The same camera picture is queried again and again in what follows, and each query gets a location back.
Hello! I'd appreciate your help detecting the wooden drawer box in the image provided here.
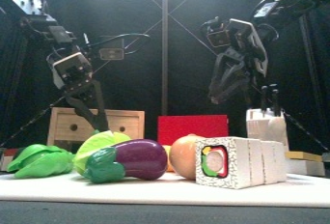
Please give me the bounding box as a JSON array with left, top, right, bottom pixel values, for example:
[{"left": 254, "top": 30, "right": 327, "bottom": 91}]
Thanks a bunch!
[{"left": 45, "top": 106, "right": 147, "bottom": 154}]

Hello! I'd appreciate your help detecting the green toy corn husk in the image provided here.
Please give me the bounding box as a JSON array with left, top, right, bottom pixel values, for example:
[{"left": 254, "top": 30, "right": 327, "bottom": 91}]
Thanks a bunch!
[{"left": 5, "top": 143, "right": 77, "bottom": 180}]

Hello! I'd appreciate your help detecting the light green toy cabbage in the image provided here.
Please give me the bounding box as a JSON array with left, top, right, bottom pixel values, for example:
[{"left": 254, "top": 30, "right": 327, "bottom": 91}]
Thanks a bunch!
[{"left": 72, "top": 129, "right": 132, "bottom": 177}]

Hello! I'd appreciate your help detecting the white toy knife block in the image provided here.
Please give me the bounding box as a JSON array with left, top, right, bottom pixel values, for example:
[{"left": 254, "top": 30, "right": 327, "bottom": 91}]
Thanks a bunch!
[{"left": 244, "top": 107, "right": 288, "bottom": 154}]

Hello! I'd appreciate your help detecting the purple toy eggplant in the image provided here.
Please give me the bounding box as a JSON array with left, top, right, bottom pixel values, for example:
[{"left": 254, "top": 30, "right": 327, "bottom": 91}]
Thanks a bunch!
[{"left": 83, "top": 138, "right": 169, "bottom": 184}]

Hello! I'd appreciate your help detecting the red flat board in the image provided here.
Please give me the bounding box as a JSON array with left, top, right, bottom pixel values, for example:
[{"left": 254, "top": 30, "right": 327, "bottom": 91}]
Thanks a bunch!
[{"left": 156, "top": 114, "right": 231, "bottom": 147}]

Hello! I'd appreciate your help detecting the small yellow toy piece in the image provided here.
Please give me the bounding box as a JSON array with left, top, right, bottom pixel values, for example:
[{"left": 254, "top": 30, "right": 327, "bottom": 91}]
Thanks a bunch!
[{"left": 163, "top": 144, "right": 175, "bottom": 173}]

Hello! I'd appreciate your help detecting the small red toy piece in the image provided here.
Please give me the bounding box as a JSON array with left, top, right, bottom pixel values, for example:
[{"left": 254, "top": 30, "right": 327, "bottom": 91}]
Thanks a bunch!
[{"left": 1, "top": 148, "right": 21, "bottom": 162}]

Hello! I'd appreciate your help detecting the white toy sushi slice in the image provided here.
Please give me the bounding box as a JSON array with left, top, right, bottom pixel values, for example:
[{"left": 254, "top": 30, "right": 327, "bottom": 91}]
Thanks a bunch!
[
  {"left": 272, "top": 141, "right": 288, "bottom": 183},
  {"left": 247, "top": 138, "right": 264, "bottom": 187},
  {"left": 260, "top": 140, "right": 276, "bottom": 185}
]

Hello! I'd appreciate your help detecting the toy sushi roll end slice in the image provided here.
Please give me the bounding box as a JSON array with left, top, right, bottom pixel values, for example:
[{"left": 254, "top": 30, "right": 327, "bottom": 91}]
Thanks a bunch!
[{"left": 195, "top": 136, "right": 252, "bottom": 190}]

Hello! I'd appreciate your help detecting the white cutting board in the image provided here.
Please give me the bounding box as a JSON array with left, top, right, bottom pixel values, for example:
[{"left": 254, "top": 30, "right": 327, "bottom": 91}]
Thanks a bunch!
[{"left": 0, "top": 169, "right": 330, "bottom": 209}]

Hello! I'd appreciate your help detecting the yellow toy block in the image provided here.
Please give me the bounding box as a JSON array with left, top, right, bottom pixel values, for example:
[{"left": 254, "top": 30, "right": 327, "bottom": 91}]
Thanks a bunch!
[{"left": 284, "top": 151, "right": 323, "bottom": 163}]

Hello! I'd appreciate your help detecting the black handled toy knife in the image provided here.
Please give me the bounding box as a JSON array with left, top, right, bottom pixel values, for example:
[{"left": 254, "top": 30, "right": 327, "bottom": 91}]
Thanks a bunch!
[
  {"left": 270, "top": 83, "right": 280, "bottom": 117},
  {"left": 259, "top": 85, "right": 270, "bottom": 117}
]

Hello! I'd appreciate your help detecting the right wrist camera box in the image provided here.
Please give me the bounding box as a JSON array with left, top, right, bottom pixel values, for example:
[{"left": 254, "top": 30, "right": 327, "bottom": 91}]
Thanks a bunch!
[{"left": 204, "top": 24, "right": 234, "bottom": 49}]

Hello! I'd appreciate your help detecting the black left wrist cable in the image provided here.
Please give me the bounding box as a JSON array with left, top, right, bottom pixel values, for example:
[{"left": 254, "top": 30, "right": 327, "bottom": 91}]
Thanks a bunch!
[{"left": 84, "top": 33, "right": 152, "bottom": 57}]

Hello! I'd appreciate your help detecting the grey vertical frame pole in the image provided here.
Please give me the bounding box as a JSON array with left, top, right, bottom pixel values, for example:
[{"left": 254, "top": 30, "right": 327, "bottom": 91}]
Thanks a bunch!
[{"left": 160, "top": 0, "right": 168, "bottom": 117}]

